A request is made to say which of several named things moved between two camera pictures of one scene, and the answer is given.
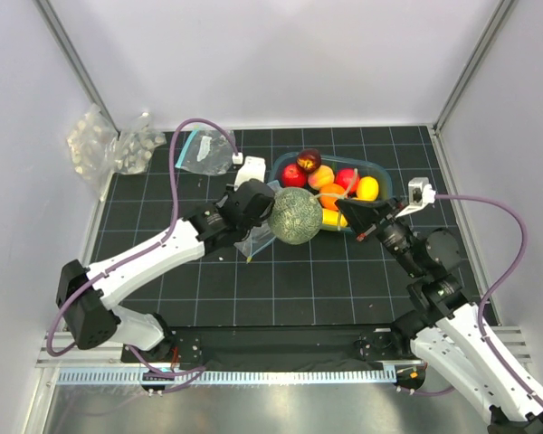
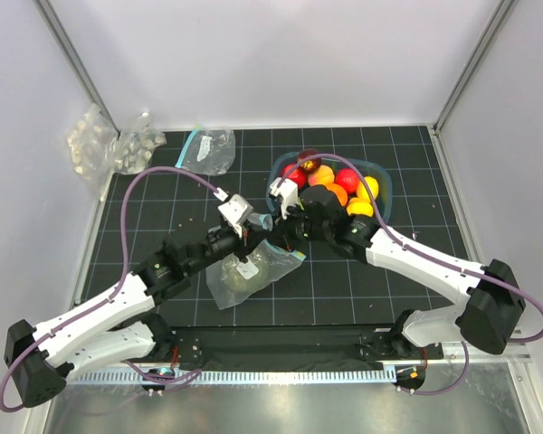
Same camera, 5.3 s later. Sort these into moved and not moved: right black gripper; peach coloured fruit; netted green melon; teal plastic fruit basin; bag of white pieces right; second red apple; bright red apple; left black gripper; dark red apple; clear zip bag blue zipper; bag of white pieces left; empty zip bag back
Moved: netted green melon; clear zip bag blue zipper; right black gripper; left black gripper
Not moved: teal plastic fruit basin; bag of white pieces right; second red apple; bright red apple; empty zip bag back; peach coloured fruit; bag of white pieces left; dark red apple
